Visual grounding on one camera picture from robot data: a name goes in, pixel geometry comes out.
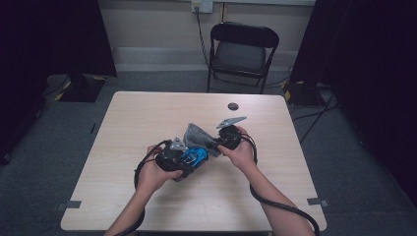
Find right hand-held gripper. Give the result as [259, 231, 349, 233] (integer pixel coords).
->
[215, 115, 248, 151]

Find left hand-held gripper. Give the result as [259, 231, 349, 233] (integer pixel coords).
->
[154, 136, 195, 180]

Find blue and black toy car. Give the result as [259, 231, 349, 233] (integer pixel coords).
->
[178, 146, 209, 170]

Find grey cloth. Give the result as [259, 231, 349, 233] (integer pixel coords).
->
[182, 122, 222, 158]

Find person's right hand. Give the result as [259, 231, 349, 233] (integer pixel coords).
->
[217, 126, 259, 172]

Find person's left hand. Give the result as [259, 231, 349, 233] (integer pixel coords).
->
[136, 145, 184, 195]

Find black folding chair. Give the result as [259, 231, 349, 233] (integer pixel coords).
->
[207, 22, 280, 95]

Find black box with yellow tape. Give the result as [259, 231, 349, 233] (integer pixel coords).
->
[282, 80, 328, 108]

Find grey tape piece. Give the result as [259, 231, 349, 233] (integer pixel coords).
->
[55, 200, 83, 211]
[306, 197, 329, 207]

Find black curtain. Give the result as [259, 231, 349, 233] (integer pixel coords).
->
[0, 0, 118, 165]
[288, 0, 417, 208]

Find black floor cables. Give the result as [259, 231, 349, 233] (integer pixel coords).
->
[290, 88, 339, 146]

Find black wall socket cable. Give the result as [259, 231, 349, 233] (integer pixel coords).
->
[195, 7, 211, 67]

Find white wall socket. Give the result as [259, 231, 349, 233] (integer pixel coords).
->
[191, 0, 214, 15]

